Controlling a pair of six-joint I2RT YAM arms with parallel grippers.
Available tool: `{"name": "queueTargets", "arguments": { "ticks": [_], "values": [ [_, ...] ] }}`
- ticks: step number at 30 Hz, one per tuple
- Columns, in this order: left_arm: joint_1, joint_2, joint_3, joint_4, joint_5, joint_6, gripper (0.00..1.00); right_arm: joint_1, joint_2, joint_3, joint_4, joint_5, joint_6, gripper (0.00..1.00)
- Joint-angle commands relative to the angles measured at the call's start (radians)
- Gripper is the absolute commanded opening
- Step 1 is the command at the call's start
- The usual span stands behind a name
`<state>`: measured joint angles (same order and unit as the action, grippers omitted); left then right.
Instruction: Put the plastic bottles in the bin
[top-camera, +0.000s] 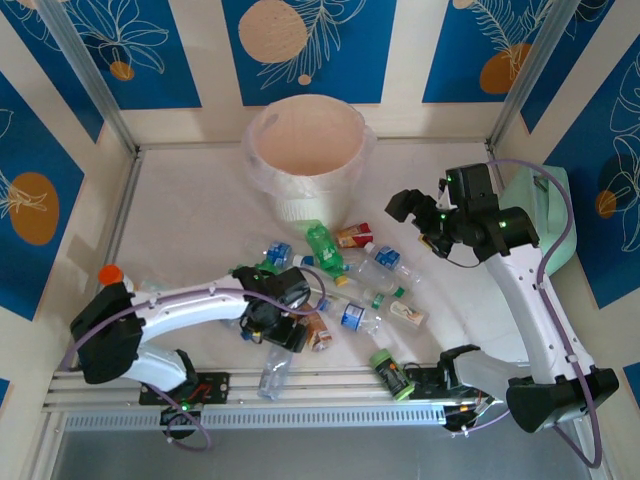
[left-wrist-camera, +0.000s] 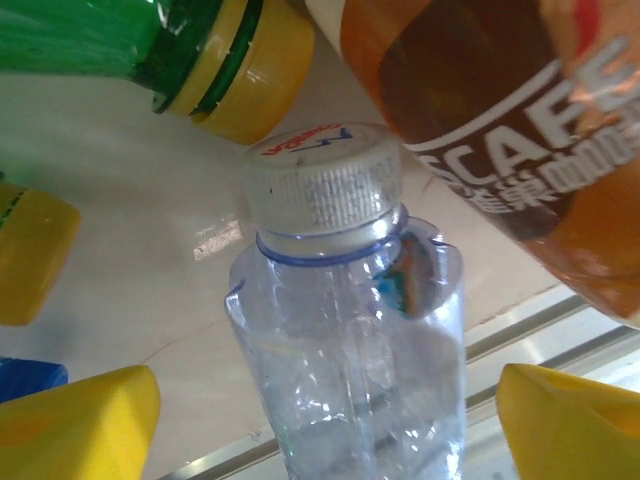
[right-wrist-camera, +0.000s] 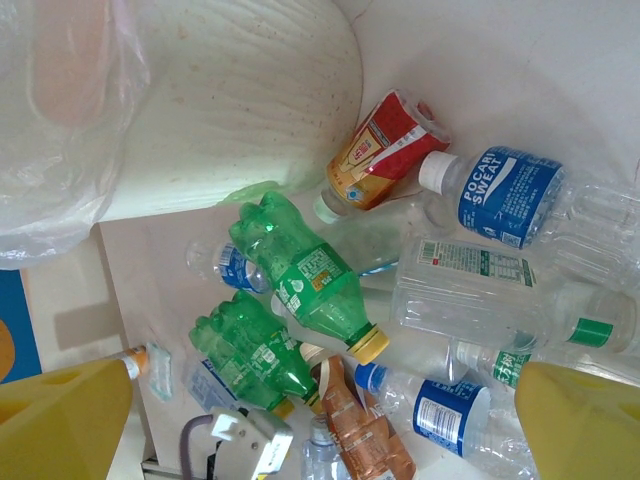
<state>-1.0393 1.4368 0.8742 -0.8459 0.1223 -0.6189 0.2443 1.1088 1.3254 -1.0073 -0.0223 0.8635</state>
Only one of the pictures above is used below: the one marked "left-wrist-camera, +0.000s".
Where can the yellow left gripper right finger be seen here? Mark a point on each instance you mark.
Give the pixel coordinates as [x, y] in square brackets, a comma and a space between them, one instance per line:
[570, 435]

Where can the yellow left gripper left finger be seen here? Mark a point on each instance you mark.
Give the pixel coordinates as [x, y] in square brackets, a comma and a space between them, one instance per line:
[75, 430]

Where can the clear bottle printed white cap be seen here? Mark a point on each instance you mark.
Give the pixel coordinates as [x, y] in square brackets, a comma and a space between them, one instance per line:
[350, 375]

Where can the brown snack pouch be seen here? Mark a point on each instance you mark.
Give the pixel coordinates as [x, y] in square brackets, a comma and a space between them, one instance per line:
[450, 75]

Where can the blue plastic item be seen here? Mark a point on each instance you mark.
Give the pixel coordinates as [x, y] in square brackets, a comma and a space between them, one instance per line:
[30, 377]

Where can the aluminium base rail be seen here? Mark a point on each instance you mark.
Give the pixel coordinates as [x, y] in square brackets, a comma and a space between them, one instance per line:
[550, 320]

